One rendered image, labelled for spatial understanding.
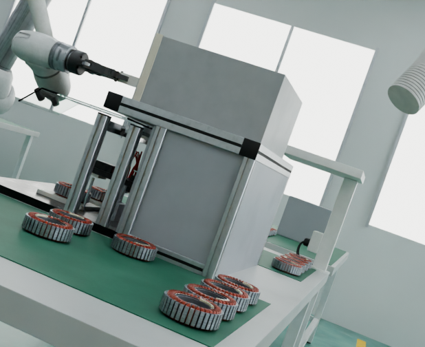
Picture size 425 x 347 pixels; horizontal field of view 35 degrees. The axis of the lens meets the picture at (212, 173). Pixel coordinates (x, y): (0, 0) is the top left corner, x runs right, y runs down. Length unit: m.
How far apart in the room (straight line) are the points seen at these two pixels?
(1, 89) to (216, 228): 1.32
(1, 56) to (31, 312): 1.82
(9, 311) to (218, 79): 1.02
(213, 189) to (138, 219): 0.22
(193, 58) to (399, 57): 5.01
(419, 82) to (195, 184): 1.50
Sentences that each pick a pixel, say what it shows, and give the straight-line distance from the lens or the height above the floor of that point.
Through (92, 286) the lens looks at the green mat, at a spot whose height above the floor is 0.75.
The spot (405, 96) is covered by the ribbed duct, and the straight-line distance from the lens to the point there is 3.01.
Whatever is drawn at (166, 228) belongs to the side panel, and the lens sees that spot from 1.76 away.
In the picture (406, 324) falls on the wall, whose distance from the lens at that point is 6.68.
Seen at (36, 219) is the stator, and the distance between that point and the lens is 1.50.
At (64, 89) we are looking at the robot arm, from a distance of 2.34.
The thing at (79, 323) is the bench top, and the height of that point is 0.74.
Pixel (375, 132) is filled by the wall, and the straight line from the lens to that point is 6.67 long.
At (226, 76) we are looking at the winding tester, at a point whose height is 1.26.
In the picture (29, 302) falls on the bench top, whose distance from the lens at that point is 1.04.
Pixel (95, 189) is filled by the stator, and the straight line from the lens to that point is 2.27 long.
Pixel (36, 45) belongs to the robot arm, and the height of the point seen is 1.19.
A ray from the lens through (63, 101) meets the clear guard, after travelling 2.09.
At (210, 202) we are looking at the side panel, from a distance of 1.73.
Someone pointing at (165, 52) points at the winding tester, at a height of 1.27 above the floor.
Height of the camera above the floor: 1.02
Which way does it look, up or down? 1 degrees down
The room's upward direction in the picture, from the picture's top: 20 degrees clockwise
